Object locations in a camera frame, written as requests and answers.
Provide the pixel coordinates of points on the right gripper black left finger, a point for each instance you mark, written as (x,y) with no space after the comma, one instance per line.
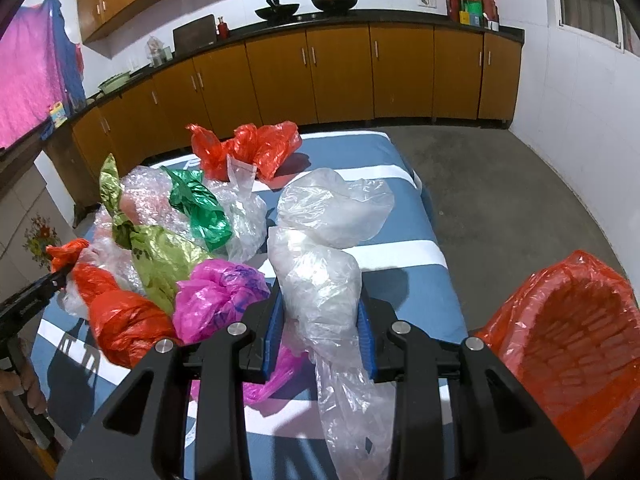
(139,431)

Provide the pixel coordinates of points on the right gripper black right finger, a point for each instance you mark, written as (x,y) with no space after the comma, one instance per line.
(459,412)

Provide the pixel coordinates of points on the red plastic bag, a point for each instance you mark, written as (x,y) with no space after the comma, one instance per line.
(266,147)
(124,324)

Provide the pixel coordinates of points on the red bin liner bag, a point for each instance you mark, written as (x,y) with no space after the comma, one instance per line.
(570,334)

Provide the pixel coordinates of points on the long clear plastic bag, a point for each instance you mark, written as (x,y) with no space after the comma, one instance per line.
(321,287)

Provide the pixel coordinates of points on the small clear plastic bag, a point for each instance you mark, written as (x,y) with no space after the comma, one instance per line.
(245,210)

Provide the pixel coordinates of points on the clear bubble wrap bag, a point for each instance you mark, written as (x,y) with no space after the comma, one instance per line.
(145,200)

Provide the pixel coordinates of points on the lower wooden kitchen cabinets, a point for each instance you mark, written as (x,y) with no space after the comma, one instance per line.
(339,74)

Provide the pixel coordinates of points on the person's left hand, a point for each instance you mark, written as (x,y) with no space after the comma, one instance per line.
(25,381)

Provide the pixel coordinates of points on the magenta plastic bag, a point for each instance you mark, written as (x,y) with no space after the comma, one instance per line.
(216,295)

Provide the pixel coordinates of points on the flower decal white cabinet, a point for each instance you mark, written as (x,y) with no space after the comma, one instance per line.
(30,222)

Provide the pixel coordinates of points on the olive green foil bag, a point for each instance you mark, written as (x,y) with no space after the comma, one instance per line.
(161,258)

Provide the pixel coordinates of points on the blue white striped tablecloth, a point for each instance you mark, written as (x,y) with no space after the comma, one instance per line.
(402,265)

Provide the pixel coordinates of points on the yellow sponge package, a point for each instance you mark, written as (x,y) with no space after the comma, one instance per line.
(57,114)

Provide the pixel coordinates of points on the crumpled clear plastic bag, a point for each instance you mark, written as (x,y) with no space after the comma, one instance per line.
(333,211)

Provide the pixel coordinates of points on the pink blue hanging cloth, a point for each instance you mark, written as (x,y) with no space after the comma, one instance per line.
(40,67)

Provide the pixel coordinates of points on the green basin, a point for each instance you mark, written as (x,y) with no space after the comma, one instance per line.
(114,82)

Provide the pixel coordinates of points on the jars in plastic bag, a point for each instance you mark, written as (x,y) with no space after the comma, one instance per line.
(158,52)

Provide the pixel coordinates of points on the dark cutting board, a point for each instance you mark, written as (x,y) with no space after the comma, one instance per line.
(194,35)

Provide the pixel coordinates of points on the red sauce bottle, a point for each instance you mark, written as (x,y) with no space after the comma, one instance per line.
(223,29)

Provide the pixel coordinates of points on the black wok left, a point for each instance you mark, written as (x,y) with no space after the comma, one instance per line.
(274,11)

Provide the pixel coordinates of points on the black lidded wok right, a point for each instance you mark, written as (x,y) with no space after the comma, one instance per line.
(334,6)

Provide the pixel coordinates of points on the black countertop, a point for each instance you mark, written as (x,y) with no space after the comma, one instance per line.
(302,22)

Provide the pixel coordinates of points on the red bag with groceries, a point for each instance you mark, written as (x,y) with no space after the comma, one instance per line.
(478,13)

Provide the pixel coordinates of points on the window with bars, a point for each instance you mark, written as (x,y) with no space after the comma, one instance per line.
(601,18)

